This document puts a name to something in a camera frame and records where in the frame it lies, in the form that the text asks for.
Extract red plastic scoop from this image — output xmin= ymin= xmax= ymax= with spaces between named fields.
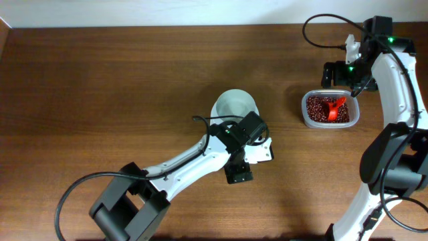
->
xmin=322 ymin=97 xmax=348 ymax=123

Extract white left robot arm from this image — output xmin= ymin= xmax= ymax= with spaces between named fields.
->
xmin=89 ymin=111 xmax=271 ymax=240

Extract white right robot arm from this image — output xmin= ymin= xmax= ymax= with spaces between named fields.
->
xmin=322 ymin=16 xmax=427 ymax=240

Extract grey round bowl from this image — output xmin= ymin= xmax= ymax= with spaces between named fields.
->
xmin=211 ymin=89 xmax=259 ymax=116

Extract clear plastic food container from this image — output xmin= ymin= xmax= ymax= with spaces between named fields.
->
xmin=302 ymin=90 xmax=360 ymax=129

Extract red adzuki beans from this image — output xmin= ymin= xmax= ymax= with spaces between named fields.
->
xmin=306 ymin=96 xmax=350 ymax=123

